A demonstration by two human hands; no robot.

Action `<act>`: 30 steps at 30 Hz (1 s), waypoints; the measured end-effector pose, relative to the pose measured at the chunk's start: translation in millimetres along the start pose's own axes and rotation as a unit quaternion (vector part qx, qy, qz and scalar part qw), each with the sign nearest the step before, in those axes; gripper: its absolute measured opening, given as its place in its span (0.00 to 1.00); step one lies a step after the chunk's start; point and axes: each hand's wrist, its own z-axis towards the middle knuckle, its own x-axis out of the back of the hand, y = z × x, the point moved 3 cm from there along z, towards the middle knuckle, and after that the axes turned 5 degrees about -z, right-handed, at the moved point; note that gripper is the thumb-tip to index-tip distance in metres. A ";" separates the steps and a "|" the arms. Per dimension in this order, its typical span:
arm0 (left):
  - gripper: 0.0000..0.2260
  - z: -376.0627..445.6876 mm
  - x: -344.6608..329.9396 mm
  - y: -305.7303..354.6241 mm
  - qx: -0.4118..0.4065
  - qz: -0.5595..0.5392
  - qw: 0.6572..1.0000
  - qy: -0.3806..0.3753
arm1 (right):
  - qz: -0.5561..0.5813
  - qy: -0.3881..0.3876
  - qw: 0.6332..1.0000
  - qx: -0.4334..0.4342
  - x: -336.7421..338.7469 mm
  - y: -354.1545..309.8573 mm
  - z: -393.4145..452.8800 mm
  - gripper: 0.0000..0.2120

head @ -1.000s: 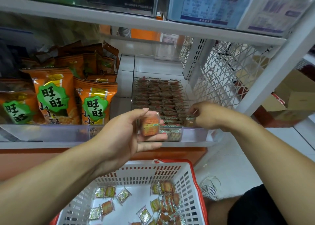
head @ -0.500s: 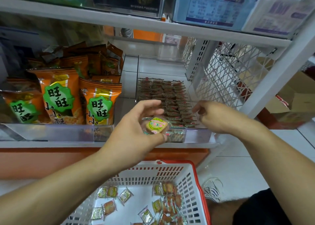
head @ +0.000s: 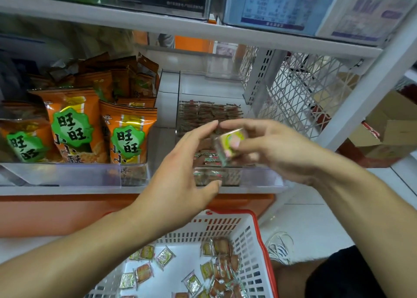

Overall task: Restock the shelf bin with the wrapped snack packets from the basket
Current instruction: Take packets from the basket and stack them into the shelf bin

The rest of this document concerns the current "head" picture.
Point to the person's right hand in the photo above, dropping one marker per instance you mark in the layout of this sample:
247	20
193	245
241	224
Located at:
286	151

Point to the person's left hand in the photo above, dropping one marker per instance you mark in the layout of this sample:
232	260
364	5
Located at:
173	193

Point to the bundle of snack packets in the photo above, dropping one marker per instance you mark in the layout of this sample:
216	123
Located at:
228	143

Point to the row of small snack packets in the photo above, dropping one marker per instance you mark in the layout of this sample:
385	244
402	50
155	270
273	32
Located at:
202	112

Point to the pile of small snack packets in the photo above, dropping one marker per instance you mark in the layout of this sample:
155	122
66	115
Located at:
215	272

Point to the white basket with red rim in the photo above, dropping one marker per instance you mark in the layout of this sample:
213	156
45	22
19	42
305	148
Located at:
251	242

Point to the white metal shelf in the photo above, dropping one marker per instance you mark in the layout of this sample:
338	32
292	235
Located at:
195	26

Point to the person's right forearm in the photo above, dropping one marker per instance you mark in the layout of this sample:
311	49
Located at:
374	223

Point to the person's left forearm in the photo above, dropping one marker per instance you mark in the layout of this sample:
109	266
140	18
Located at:
58	259

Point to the person's right shoe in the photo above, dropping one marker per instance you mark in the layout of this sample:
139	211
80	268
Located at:
280	247

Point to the clear plastic shelf front guard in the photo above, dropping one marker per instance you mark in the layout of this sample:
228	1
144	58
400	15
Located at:
65	175

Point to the orange shelf base panel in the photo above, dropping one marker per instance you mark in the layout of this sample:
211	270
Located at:
52	213

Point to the person's right leg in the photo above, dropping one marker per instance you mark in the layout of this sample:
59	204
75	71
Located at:
293	280

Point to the person's black shorts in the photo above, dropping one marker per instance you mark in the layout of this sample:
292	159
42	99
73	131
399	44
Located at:
345	275

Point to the white perforated side panel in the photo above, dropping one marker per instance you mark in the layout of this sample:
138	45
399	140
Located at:
293	92

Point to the brown cardboard box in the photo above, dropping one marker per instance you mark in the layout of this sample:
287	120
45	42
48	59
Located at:
384	131

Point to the group of orange snack bags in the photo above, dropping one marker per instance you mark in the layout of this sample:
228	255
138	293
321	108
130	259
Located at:
81	125

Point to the blue product box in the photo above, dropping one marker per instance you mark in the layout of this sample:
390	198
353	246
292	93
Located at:
280	7

